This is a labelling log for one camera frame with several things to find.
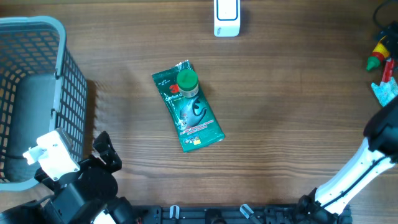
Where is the red yellow sauce bottle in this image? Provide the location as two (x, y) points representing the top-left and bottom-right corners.
(366, 37), (391, 71)

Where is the small red sachet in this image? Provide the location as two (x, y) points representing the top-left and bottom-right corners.
(382, 58), (395, 83)

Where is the light green tissue packet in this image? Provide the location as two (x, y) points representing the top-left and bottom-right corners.
(371, 78), (397, 107)

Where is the green 3M gloves packet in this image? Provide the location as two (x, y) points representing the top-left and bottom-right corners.
(152, 60), (225, 152)

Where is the green lid jar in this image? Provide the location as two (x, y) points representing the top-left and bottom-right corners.
(177, 69), (199, 98)

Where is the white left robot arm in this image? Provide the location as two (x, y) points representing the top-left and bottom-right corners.
(1, 131), (139, 224)

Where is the white barcode scanner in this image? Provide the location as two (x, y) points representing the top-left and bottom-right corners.
(213, 0), (241, 37)

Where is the grey plastic shopping basket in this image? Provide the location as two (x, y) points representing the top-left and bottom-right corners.
(1, 16), (88, 191)

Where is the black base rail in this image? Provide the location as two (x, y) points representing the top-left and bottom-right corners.
(130, 204), (316, 224)

